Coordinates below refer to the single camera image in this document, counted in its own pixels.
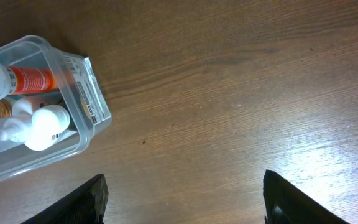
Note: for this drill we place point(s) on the orange tube white cap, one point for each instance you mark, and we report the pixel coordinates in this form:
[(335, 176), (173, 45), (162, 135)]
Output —
[(24, 80)]

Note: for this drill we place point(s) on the clear plastic container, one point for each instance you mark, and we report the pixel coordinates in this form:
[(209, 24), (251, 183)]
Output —
[(78, 92)]

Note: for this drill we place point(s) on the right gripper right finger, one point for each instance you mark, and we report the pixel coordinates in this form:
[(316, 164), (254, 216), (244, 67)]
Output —
[(285, 203)]

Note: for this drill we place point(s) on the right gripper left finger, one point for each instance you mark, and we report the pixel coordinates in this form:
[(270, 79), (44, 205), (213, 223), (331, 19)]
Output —
[(85, 205)]

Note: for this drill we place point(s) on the black bottle white cap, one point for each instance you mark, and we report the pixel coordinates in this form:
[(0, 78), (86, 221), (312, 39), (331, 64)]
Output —
[(51, 124)]

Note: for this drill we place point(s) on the white spray bottle clear cap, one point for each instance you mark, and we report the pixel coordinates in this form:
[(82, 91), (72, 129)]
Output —
[(16, 129)]

